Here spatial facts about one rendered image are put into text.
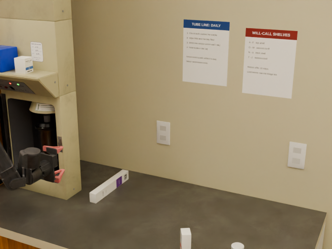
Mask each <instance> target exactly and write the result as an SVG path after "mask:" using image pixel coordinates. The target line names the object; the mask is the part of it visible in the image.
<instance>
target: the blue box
mask: <svg viewBox="0 0 332 249"><path fill-rule="evenodd" d="M16 57H18V52H17V47H16V46H6V45H0V72H1V73H2V72H6V71H10V70H14V69H15V64H14V58H16Z"/></svg>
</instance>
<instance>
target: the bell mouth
mask: <svg viewBox="0 0 332 249"><path fill-rule="evenodd" d="M29 110H30V111H31V112H33V113H38V114H54V113H55V108H54V106H53V105H51V104H45V103H39V102H32V103H31V105H30V108H29Z"/></svg>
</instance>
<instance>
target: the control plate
mask: <svg viewBox="0 0 332 249"><path fill-rule="evenodd" d="M9 83H11V84H9ZM17 84H19V85H17ZM0 86H2V87H0V89H6V90H12V91H19V92H25V93H32V94H35V93H34V92H33V91H32V90H31V89H30V88H29V87H28V86H27V85H26V84H25V83H22V82H15V81H8V80H0ZM5 86H6V87H8V88H5ZM10 86H11V87H13V88H14V89H15V90H13V89H11V88H10ZM16 88H18V89H16ZM21 89H22V90H21ZM25 90H27V91H25Z"/></svg>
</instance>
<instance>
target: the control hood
mask: <svg viewBox="0 0 332 249"><path fill-rule="evenodd" d="M0 80H8V81H15V82H22V83H25V84H26V85H27V86H28V87H29V88H30V89H31V90H32V91H33V92H34V93H35V94H34V95H41V96H47V97H54V98H56V97H59V87H58V73H56V72H48V71H40V70H33V72H30V73H27V74H21V73H15V69H14V70H10V71H6V72H2V73H1V72H0ZM1 90H3V89H1ZM5 90H6V89H5ZM8 91H10V90H8ZM11 91H12V90H11ZM15 92H16V91H15ZM17 92H19V91H17ZM21 93H23V92H21ZM24 93H25V92H24ZM27 94H29V93H27ZM31 94H32V93H31Z"/></svg>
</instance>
